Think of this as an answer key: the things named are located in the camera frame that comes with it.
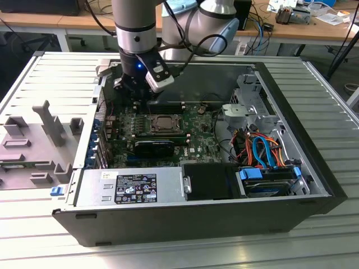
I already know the green motherboard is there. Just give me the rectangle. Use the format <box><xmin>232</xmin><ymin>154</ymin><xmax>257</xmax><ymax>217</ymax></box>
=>
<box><xmin>104</xmin><ymin>101</ymin><xmax>227</xmax><ymax>169</ymax></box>

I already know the black tripod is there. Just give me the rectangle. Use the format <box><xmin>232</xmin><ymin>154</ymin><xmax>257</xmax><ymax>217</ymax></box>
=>
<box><xmin>326</xmin><ymin>25</ymin><xmax>359</xmax><ymax>82</ymax></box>

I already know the tall black box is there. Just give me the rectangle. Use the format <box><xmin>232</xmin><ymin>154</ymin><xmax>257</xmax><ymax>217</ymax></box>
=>
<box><xmin>234</xmin><ymin>0</ymin><xmax>253</xmax><ymax>31</ymax></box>

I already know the black graphics card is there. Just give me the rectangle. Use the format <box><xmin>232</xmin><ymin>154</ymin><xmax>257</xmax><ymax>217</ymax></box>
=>
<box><xmin>133</xmin><ymin>139</ymin><xmax>176</xmax><ymax>159</ymax></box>

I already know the grey parts rack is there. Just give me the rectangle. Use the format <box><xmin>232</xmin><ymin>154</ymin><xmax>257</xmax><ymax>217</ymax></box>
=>
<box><xmin>0</xmin><ymin>100</ymin><xmax>85</xmax><ymax>191</ymax></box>

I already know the blue cable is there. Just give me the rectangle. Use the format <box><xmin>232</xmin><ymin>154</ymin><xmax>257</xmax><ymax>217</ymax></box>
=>
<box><xmin>257</xmin><ymin>26</ymin><xmax>267</xmax><ymax>55</ymax></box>

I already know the clear plastic bag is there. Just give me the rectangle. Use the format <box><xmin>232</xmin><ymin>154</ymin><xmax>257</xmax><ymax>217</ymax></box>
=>
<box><xmin>315</xmin><ymin>7</ymin><xmax>351</xmax><ymax>26</ymax></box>

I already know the orange wire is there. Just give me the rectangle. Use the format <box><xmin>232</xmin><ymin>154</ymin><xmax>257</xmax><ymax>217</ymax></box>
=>
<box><xmin>265</xmin><ymin>136</ymin><xmax>287</xmax><ymax>168</ymax></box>
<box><xmin>243</xmin><ymin>134</ymin><xmax>255</xmax><ymax>168</ymax></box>

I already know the silver drive cage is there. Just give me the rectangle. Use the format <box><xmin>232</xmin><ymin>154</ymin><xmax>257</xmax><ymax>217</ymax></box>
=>
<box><xmin>228</xmin><ymin>73</ymin><xmax>287</xmax><ymax>137</ymax></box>

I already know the black flat monitor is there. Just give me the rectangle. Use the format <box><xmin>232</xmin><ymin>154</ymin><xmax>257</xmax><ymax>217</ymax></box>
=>
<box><xmin>0</xmin><ymin>0</ymin><xmax>82</xmax><ymax>17</ymax></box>

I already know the white power strip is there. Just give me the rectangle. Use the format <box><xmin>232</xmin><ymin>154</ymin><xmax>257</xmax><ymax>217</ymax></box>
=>
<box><xmin>234</xmin><ymin>41</ymin><xmax>248</xmax><ymax>56</ymax></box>

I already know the CPU socket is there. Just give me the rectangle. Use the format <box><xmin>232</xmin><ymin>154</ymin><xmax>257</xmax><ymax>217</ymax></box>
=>
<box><xmin>150</xmin><ymin>113</ymin><xmax>183</xmax><ymax>135</ymax></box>

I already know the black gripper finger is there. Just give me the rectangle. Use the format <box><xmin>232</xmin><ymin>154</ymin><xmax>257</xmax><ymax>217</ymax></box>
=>
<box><xmin>113</xmin><ymin>77</ymin><xmax>126</xmax><ymax>92</ymax></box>

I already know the thick black cable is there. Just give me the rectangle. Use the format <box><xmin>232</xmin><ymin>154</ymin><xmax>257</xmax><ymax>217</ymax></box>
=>
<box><xmin>213</xmin><ymin>108</ymin><xmax>235</xmax><ymax>166</ymax></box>

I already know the black PC case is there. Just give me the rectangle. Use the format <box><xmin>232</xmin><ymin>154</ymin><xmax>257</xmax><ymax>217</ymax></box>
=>
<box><xmin>52</xmin><ymin>52</ymin><xmax>348</xmax><ymax>248</ymax></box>

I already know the metal socket cover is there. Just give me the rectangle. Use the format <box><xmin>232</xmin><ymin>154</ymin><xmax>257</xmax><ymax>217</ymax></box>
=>
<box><xmin>150</xmin><ymin>114</ymin><xmax>182</xmax><ymax>133</ymax></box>

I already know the silver CPU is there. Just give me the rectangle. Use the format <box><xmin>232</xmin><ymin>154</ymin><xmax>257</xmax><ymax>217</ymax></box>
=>
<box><xmin>156</xmin><ymin>117</ymin><xmax>174</xmax><ymax>129</ymax></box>

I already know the silver power supply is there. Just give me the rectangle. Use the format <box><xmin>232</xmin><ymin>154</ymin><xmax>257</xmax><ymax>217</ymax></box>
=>
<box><xmin>73</xmin><ymin>166</ymin><xmax>188</xmax><ymax>208</ymax></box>

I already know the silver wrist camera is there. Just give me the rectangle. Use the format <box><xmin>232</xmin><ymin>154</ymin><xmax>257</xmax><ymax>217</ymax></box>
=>
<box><xmin>135</xmin><ymin>53</ymin><xmax>175</xmax><ymax>94</ymax></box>

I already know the green RAM stick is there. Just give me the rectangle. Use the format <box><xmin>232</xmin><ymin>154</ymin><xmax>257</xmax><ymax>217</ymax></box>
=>
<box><xmin>0</xmin><ymin>164</ymin><xmax>30</xmax><ymax>171</ymax></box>

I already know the black camera cable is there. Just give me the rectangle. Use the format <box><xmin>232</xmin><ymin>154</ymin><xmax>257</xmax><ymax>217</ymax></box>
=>
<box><xmin>157</xmin><ymin>33</ymin><xmax>228</xmax><ymax>74</ymax></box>

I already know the hard disk with blue carrier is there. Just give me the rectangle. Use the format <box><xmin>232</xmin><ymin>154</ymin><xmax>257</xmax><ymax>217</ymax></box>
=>
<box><xmin>236</xmin><ymin>165</ymin><xmax>303</xmax><ymax>199</ymax></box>

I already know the long wooden desk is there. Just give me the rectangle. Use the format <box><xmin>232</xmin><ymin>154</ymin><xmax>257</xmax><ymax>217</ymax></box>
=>
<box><xmin>0</xmin><ymin>8</ymin><xmax>359</xmax><ymax>54</ymax></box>

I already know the black drive bay cover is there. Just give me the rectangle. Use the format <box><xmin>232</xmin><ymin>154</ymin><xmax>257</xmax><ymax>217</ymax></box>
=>
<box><xmin>181</xmin><ymin>162</ymin><xmax>248</xmax><ymax>201</ymax></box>

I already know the blue flat wire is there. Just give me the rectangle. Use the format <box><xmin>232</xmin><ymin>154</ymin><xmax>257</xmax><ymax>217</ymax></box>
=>
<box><xmin>251</xmin><ymin>134</ymin><xmax>282</xmax><ymax>170</ymax></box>

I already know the red yellow black wire bundle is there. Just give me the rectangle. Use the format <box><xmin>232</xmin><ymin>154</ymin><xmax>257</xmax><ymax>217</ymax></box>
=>
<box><xmin>231</xmin><ymin>129</ymin><xmax>247</xmax><ymax>165</ymax></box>

